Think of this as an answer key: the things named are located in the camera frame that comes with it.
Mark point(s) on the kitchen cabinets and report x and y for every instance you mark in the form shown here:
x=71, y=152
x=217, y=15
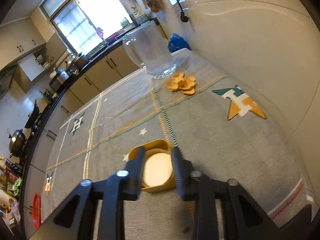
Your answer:
x=75, y=96
x=18, y=38

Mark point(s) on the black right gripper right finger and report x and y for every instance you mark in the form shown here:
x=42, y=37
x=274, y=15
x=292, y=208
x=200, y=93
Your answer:
x=242, y=216

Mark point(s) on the red plastic basket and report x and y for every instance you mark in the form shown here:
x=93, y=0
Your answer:
x=36, y=211

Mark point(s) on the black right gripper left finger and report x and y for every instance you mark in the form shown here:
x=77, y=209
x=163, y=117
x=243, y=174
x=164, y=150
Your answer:
x=96, y=206

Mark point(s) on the steel pressure cooker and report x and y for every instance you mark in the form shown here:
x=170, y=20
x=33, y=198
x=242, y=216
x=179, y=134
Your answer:
x=59, y=79

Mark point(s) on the upper kitchen cabinets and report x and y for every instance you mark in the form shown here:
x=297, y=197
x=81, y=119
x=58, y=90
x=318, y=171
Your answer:
x=18, y=38

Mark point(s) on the green cloth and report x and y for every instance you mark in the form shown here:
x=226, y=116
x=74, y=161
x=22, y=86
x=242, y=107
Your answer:
x=17, y=186

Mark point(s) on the steel wok with lid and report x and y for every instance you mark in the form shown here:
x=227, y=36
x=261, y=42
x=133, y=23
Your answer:
x=17, y=141

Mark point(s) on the yellow container with white lid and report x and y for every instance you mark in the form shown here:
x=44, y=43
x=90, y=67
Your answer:
x=158, y=172

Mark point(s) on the grey patterned floor mat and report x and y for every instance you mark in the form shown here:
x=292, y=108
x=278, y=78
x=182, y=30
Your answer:
x=220, y=129

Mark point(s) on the kitchen window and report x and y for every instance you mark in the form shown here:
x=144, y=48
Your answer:
x=83, y=25

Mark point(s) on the clear plastic bag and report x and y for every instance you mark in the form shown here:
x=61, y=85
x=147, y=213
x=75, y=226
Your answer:
x=269, y=48

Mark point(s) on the black frying pan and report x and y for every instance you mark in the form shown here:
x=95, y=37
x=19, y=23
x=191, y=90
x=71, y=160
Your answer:
x=33, y=116

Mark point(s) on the lower kitchen cabinets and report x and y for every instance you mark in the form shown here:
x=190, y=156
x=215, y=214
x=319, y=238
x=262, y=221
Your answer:
x=75, y=96

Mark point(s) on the orange peel pile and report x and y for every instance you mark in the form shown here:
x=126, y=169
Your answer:
x=180, y=82

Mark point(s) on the blue plastic bag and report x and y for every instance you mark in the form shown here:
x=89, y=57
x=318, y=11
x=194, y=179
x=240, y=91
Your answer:
x=176, y=43

